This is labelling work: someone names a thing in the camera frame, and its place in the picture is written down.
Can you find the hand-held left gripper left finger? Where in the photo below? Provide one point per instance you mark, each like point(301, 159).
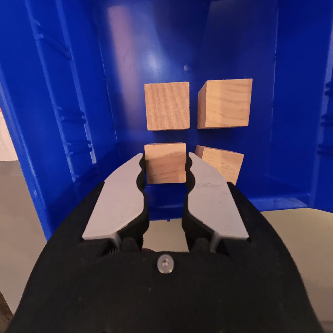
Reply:
point(117, 203)

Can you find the wooden cube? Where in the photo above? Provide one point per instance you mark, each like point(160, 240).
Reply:
point(223, 162)
point(166, 106)
point(165, 164)
point(226, 104)

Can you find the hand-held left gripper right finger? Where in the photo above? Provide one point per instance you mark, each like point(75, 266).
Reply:
point(216, 208)

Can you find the large blue plastic bin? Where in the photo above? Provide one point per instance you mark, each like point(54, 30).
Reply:
point(78, 78)

